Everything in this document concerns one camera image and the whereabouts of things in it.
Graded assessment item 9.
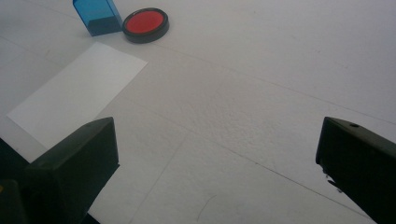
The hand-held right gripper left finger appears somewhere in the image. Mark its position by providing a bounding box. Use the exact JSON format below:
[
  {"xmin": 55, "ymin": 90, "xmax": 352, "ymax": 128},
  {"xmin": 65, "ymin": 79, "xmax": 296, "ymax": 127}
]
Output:
[{"xmin": 24, "ymin": 117, "xmax": 120, "ymax": 224}]

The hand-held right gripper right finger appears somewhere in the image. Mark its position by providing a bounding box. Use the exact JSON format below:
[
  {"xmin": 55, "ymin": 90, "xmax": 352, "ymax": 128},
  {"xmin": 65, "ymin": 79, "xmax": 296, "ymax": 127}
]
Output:
[{"xmin": 315, "ymin": 116, "xmax": 396, "ymax": 224}]

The white paper sheet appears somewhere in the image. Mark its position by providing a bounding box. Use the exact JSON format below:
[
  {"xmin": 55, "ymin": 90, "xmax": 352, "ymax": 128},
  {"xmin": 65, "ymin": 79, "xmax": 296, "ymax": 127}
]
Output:
[{"xmin": 7, "ymin": 41, "xmax": 149, "ymax": 149}]

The blue transparent stamp cap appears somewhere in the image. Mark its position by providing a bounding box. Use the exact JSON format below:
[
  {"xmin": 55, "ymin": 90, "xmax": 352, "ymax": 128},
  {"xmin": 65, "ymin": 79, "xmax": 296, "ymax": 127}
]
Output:
[{"xmin": 87, "ymin": 14, "xmax": 124, "ymax": 37}]

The blue stamp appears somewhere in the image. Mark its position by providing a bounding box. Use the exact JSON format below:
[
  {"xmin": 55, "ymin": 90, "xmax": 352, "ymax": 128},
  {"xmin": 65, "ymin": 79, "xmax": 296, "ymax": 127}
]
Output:
[{"xmin": 72, "ymin": 0, "xmax": 124, "ymax": 37}]

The round red ink pad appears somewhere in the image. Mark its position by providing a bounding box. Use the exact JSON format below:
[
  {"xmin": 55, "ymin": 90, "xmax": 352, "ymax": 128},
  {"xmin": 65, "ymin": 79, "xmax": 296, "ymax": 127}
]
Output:
[{"xmin": 121, "ymin": 7, "xmax": 170, "ymax": 44}]

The white table cover board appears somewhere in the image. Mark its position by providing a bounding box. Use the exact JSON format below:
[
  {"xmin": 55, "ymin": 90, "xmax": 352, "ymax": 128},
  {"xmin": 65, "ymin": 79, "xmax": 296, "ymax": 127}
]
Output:
[{"xmin": 0, "ymin": 0, "xmax": 396, "ymax": 224}]

